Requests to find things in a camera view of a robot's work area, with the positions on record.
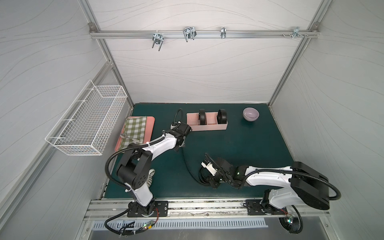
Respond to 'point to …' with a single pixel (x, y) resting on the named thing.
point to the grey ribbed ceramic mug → (151, 173)
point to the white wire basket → (86, 127)
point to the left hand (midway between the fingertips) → (173, 141)
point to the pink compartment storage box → (192, 119)
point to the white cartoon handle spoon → (124, 135)
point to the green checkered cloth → (135, 128)
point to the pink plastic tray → (150, 125)
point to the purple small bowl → (250, 114)
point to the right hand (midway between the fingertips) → (205, 178)
